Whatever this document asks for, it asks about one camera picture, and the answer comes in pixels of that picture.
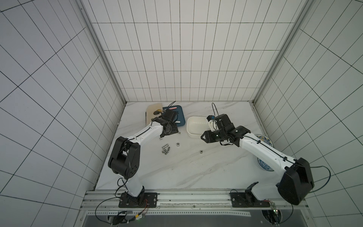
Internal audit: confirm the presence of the teal plastic tray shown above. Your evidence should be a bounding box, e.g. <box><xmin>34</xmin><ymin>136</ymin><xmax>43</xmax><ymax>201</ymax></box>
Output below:
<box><xmin>163</xmin><ymin>105</ymin><xmax>186</xmax><ymax>127</ymax></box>

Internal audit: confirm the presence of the white plastic storage box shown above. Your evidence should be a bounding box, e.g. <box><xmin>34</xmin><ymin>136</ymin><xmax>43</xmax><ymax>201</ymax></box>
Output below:
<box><xmin>187</xmin><ymin>116</ymin><xmax>215</xmax><ymax>139</ymax></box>

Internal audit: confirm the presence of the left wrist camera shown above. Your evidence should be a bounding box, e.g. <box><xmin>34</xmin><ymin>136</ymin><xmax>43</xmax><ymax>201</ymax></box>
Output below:
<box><xmin>162</xmin><ymin>109</ymin><xmax>178</xmax><ymax>122</ymax></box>

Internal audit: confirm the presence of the aluminium mounting rail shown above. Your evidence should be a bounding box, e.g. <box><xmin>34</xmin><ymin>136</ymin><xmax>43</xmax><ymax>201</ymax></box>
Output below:
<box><xmin>80</xmin><ymin>189</ymin><xmax>307</xmax><ymax>214</ymax></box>

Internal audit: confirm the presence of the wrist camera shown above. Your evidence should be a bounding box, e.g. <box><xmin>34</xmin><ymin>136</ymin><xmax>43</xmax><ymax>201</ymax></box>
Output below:
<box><xmin>207</xmin><ymin>114</ymin><xmax>234</xmax><ymax>131</ymax></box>
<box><xmin>162</xmin><ymin>109</ymin><xmax>178</xmax><ymax>122</ymax></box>

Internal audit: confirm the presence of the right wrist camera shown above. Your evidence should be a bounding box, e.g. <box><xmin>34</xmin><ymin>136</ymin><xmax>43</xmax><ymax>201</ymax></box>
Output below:
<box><xmin>207</xmin><ymin>114</ymin><xmax>234</xmax><ymax>131</ymax></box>

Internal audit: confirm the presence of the blue patterned plate upper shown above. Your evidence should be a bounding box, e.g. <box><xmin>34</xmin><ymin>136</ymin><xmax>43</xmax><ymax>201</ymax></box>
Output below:
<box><xmin>256</xmin><ymin>134</ymin><xmax>274</xmax><ymax>147</ymax></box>

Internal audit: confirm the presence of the base wiring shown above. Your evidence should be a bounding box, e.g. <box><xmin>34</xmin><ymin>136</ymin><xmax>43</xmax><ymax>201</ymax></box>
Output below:
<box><xmin>262</xmin><ymin>203</ymin><xmax>295</xmax><ymax>225</ymax></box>
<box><xmin>94</xmin><ymin>178</ymin><xmax>149</xmax><ymax>225</ymax></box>

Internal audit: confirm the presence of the right base wiring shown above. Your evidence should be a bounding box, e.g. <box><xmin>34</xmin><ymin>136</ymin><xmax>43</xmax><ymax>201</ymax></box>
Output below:
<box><xmin>262</xmin><ymin>203</ymin><xmax>295</xmax><ymax>225</ymax></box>

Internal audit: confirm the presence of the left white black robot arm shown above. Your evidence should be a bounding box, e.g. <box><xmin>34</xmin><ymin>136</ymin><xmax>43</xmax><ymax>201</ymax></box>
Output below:
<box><xmin>108</xmin><ymin>116</ymin><xmax>179</xmax><ymax>198</ymax></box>

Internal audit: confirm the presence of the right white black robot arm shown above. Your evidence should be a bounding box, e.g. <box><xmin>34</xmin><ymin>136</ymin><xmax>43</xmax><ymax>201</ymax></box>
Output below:
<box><xmin>200</xmin><ymin>126</ymin><xmax>314</xmax><ymax>205</ymax></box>

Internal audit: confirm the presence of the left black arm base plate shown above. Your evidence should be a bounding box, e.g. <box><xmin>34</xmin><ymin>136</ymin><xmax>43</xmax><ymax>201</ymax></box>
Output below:
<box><xmin>118</xmin><ymin>192</ymin><xmax>158</xmax><ymax>208</ymax></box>

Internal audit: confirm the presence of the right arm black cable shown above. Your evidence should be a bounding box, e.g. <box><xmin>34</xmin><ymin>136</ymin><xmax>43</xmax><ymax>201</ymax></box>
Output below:
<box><xmin>309</xmin><ymin>166</ymin><xmax>332</xmax><ymax>194</ymax></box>

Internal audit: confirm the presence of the blue patterned plate lower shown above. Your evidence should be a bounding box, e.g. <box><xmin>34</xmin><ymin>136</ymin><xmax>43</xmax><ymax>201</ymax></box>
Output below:
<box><xmin>257</xmin><ymin>158</ymin><xmax>274</xmax><ymax>172</ymax></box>

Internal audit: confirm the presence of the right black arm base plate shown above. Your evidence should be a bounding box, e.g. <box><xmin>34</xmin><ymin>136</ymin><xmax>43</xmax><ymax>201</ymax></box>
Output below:
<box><xmin>230</xmin><ymin>192</ymin><xmax>270</xmax><ymax>208</ymax></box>

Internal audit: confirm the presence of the blue patterned plate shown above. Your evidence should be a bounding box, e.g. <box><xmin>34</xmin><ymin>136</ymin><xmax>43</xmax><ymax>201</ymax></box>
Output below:
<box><xmin>257</xmin><ymin>158</ymin><xmax>274</xmax><ymax>172</ymax></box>
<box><xmin>256</xmin><ymin>134</ymin><xmax>274</xmax><ymax>147</ymax></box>

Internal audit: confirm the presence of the left base wiring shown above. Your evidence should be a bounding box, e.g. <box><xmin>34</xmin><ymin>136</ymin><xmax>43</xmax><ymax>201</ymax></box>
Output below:
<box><xmin>94</xmin><ymin>178</ymin><xmax>149</xmax><ymax>225</ymax></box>

